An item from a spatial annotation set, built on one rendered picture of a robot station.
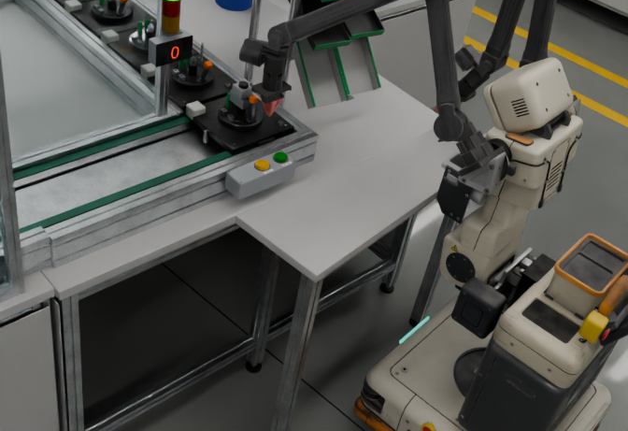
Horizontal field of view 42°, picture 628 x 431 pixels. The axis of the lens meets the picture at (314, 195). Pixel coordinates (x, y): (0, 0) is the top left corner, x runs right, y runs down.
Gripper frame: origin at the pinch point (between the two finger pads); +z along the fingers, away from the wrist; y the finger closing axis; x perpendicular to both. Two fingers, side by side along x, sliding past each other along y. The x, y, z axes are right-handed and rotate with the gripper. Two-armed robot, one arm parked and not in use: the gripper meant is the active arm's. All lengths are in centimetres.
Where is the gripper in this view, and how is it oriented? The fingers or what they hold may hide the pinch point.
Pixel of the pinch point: (268, 112)
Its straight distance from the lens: 239.2
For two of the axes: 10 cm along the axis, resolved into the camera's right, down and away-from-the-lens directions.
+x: 6.7, 5.3, -5.2
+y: -7.3, 3.5, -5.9
